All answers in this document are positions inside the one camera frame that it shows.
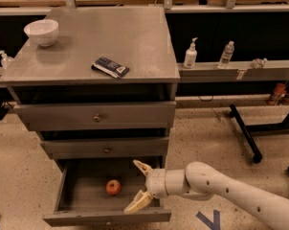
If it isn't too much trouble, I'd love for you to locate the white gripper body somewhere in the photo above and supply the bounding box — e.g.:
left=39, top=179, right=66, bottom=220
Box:
left=145, top=169, right=167, bottom=198

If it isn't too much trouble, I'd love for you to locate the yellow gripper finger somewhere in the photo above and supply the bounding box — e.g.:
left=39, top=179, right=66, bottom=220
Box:
left=123, top=190, right=153, bottom=215
left=133, top=160, right=152, bottom=176

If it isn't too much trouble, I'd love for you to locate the red apple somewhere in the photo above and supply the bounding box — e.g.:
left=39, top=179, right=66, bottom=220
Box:
left=105, top=179, right=122, bottom=196

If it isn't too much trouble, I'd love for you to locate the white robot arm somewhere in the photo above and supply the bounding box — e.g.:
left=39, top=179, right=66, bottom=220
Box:
left=123, top=160, right=289, bottom=230

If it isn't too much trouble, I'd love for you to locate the middle drawer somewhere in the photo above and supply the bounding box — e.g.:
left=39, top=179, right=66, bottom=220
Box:
left=41, top=137, right=168, bottom=160

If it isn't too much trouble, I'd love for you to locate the open bottom drawer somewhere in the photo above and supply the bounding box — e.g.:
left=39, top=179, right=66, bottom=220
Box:
left=43, top=157, right=171, bottom=227

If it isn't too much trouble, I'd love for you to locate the top drawer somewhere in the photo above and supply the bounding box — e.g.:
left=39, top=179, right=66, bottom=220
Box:
left=14, top=102, right=176, bottom=131

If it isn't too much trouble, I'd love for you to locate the grey drawer cabinet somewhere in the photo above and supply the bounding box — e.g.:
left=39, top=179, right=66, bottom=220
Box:
left=0, top=6, right=181, bottom=177

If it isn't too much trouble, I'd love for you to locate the dark snack packet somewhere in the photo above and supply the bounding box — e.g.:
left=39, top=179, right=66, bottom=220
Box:
left=92, top=57, right=129, bottom=79

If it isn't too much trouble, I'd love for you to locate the white pump bottle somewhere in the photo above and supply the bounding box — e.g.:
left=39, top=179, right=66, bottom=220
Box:
left=184, top=37, right=197, bottom=68

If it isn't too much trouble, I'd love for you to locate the clear water bottle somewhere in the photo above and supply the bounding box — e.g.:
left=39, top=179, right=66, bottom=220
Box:
left=218, top=41, right=234, bottom=69

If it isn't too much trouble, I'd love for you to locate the crumpled plastic wrapper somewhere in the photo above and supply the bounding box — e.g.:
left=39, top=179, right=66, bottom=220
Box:
left=251, top=58, right=268, bottom=69

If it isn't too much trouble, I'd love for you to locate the orange bottle left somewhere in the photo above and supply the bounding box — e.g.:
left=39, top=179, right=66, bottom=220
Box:
left=267, top=83, right=285, bottom=105

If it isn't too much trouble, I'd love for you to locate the white bowl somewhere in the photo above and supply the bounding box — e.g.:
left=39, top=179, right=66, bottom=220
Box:
left=24, top=19, right=59, bottom=47

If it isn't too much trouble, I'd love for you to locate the small sanitizer pump bottle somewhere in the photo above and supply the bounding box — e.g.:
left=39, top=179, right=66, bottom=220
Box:
left=0, top=50, right=13, bottom=69

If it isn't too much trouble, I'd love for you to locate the black table leg frame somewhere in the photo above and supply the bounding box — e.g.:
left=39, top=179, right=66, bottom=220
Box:
left=229, top=104, right=289, bottom=163

